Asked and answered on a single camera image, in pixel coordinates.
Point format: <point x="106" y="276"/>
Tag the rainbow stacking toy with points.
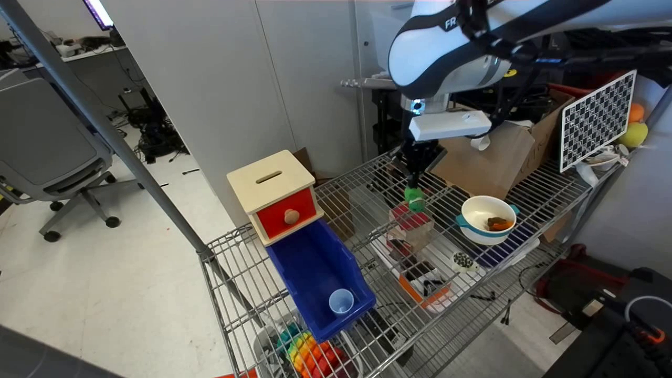
<point x="311" y="353"/>

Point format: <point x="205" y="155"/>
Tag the orange ball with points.
<point x="636" y="114"/>

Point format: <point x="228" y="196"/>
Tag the blue white flat box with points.
<point x="504" y="255"/>

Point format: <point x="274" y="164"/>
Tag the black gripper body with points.
<point x="425" y="152"/>

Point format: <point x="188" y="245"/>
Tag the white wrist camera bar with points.
<point x="447" y="126"/>

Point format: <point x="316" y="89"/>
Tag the green toy broccoli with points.
<point x="415" y="202"/>

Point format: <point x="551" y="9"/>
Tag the blue plastic bin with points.
<point x="308" y="265"/>

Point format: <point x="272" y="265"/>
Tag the brown cardboard box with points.
<point x="490" y="164"/>

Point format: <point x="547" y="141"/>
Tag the white perforated panel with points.
<point x="598" y="121"/>

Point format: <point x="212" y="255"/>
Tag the black equipment pile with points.
<point x="153" y="133"/>

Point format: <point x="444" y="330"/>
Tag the clear plastic cup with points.
<point x="340" y="301"/>

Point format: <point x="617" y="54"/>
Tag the grey metal pole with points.
<point x="90" y="116"/>

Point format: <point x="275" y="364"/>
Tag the bowl with food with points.
<point x="475" y="211"/>

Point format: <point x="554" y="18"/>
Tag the computer monitor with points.
<point x="97" y="13"/>

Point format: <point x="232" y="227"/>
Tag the brown toy food piece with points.
<point x="499" y="223"/>

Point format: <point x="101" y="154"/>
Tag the yellow tennis ball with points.
<point x="635" y="135"/>

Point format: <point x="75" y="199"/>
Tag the wooden box with red drawer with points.
<point x="269" y="180"/>

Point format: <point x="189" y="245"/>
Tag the orange white box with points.
<point x="420" y="297"/>

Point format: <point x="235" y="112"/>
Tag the grey office chair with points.
<point x="42" y="139"/>

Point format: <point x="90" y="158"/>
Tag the white black Franka robot arm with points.
<point x="447" y="54"/>

